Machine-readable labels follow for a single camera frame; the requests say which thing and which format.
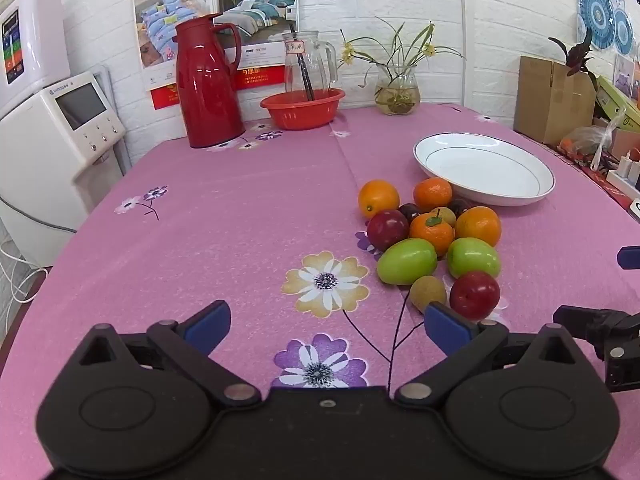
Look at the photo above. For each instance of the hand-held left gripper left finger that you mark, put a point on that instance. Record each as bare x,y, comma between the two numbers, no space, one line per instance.
207,322

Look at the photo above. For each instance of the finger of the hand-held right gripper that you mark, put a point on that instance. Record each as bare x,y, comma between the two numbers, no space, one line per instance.
630,257
595,322

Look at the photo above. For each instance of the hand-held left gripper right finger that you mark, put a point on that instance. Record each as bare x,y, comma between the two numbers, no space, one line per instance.
447,325

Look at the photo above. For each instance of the brown kiwi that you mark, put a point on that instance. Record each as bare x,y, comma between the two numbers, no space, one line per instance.
425,292
446,217

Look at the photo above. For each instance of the red apple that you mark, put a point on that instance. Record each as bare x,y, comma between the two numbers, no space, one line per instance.
387,230
474,295

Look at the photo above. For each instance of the green apple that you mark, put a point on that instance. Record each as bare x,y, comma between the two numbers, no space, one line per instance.
472,257
406,261

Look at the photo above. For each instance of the mandarin with stem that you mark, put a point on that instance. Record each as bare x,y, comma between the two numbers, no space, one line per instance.
431,235

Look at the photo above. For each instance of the orange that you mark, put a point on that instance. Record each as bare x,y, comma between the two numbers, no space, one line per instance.
378,199
478,226

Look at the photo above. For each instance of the dark purple plum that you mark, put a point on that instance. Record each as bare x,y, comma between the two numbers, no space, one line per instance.
410,211

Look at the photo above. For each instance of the white plate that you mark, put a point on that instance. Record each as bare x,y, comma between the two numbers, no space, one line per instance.
480,165

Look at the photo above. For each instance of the small white round-marked device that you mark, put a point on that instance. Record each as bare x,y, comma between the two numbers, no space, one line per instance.
636,208

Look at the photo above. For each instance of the white power strip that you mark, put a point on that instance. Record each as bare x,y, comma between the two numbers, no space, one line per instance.
617,182

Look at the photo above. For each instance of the white charger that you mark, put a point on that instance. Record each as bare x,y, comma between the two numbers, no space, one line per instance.
626,166
635,172

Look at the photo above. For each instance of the pink floral tablecloth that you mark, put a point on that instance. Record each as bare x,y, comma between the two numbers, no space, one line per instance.
225,210

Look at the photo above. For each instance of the clear plastic bag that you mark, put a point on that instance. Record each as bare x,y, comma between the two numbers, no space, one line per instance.
585,140

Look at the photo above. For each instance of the green box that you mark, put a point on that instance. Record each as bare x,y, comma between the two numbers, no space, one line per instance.
617,102

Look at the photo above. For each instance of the cardboard box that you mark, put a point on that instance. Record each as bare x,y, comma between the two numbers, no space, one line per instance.
545,100

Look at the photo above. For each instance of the small picture card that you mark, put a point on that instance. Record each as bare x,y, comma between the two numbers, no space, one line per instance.
624,74

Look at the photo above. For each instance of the purple leaf plant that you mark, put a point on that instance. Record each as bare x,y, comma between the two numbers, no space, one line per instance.
580,55

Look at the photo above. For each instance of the small blue paper fan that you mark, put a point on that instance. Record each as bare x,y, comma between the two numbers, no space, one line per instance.
623,32

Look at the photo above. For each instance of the red plastic basin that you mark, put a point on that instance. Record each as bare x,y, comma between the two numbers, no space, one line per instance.
300,115

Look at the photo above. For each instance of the white water dispenser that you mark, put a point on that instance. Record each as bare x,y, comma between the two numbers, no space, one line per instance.
45,160

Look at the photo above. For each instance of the glass vase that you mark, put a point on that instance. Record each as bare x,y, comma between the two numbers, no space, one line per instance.
397,100

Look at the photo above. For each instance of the red thermos jug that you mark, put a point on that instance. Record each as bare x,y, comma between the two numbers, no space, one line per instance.
205,90

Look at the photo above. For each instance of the large blue paper fan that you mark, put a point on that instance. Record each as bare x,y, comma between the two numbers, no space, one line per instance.
596,12

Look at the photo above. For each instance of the black stirring stick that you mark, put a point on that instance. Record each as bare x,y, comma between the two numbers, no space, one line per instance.
303,72

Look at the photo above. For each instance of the glass pitcher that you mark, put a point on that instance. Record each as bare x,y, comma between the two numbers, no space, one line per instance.
322,67

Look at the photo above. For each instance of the yellow flowering plant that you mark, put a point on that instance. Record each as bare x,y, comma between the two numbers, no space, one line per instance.
347,53

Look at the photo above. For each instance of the white water purifier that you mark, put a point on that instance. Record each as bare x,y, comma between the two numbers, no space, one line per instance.
40,35

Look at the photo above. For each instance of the wall poster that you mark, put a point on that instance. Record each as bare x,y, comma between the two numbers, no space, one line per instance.
165,35

